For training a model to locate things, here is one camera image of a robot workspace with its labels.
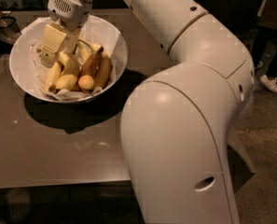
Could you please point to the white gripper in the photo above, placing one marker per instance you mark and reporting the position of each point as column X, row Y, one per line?
column 67, row 9

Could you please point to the large yellow banana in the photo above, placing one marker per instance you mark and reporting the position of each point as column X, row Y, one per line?
column 70, row 71

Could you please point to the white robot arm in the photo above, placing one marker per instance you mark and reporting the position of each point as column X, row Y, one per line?
column 175, row 125

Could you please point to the green yellow back banana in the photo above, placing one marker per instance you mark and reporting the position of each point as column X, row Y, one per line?
column 86, row 49

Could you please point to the small yellow banana left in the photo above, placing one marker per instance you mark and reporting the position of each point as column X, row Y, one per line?
column 53, row 76

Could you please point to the orange ripe banana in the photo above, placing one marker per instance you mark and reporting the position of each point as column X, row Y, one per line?
column 88, row 72

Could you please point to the white bowl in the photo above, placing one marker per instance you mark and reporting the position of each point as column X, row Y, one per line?
column 30, row 74

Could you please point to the yellow banana right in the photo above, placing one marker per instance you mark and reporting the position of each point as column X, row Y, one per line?
column 104, row 70

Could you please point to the white paper lining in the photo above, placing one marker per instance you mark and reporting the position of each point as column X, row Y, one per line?
column 63, row 67

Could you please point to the person legs white shoes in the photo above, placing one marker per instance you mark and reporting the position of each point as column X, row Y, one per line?
column 267, row 25

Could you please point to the dark bag with strap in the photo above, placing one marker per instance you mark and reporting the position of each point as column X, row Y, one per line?
column 9, row 32

